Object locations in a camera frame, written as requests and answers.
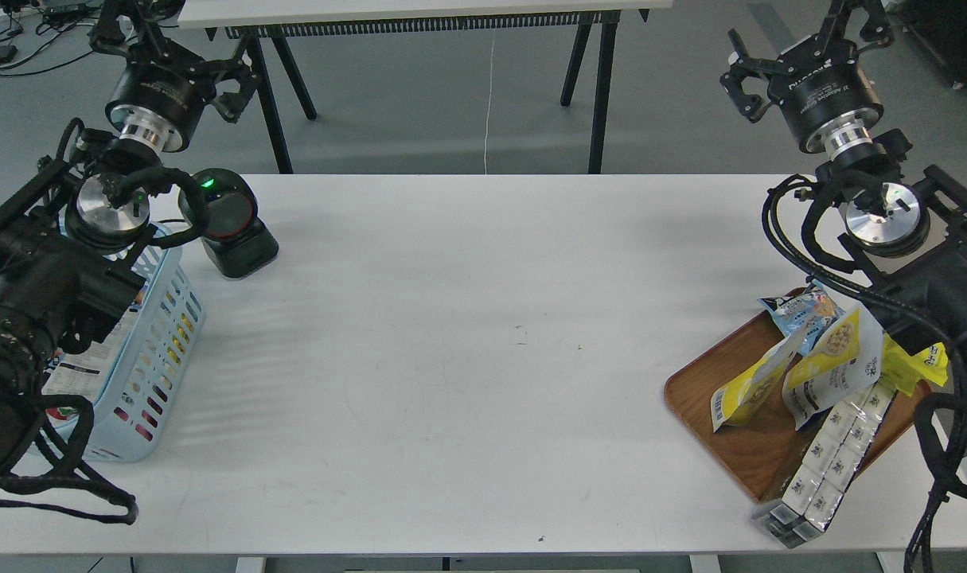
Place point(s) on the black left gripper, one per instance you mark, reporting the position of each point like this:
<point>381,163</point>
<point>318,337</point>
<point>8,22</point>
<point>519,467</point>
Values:
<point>165,88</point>

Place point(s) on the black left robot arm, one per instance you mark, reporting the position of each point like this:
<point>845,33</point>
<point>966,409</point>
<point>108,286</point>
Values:
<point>71,241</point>

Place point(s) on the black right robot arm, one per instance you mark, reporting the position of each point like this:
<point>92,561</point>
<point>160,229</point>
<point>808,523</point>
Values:
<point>898,249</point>

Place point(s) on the yellow white snack pouch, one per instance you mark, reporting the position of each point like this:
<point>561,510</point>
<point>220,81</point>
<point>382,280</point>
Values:
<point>736,402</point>
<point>845,360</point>

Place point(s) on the black barcode scanner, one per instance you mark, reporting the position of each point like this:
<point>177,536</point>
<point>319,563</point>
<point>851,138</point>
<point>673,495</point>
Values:
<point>236,239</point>

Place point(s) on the blue snack bag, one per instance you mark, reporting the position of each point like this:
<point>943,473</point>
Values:
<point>812,310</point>

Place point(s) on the white background table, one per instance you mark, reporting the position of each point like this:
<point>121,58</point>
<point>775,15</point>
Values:
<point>277,20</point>

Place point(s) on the clear pack of white boxes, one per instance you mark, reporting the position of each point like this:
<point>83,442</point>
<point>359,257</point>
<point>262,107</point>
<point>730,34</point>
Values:
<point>807,499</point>

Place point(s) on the yellow cartoon snack bag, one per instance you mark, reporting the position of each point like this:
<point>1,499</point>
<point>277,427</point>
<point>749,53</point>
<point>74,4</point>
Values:
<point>903,372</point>

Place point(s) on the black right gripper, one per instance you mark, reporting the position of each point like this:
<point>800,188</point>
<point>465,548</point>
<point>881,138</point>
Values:
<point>815,81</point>

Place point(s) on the light blue plastic basket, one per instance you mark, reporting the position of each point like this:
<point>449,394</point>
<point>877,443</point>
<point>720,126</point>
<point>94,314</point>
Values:
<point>131,412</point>

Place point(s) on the white label snack bag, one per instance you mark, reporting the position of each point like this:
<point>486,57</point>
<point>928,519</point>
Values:
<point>86,374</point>

